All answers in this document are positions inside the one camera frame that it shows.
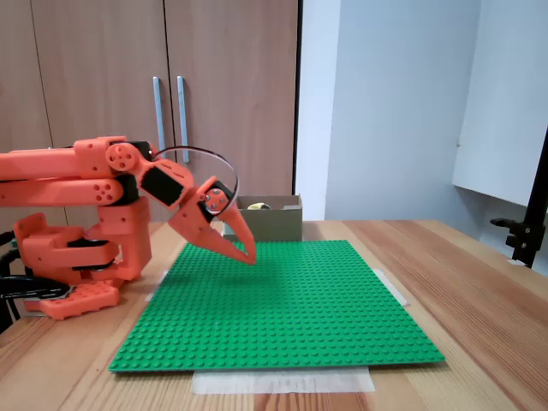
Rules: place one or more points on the yellow black white soft ball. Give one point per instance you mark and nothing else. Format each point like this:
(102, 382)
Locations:
(258, 206)

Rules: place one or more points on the brown cardboard box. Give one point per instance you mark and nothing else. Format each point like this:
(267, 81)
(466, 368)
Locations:
(278, 222)

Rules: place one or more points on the masking tape strip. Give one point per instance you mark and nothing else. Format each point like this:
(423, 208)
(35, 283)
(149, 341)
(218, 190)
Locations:
(278, 383)
(154, 293)
(396, 291)

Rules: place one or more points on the wooden cabinet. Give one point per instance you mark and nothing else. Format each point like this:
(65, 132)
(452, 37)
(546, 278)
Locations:
(235, 85)

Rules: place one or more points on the green studded baseplate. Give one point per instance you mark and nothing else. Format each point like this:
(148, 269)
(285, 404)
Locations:
(278, 321)

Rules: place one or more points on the black table clamp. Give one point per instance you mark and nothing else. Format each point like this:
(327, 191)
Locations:
(30, 287)

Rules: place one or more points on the black camera stand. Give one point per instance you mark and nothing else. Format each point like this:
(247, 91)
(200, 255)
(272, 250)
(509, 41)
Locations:
(537, 205)

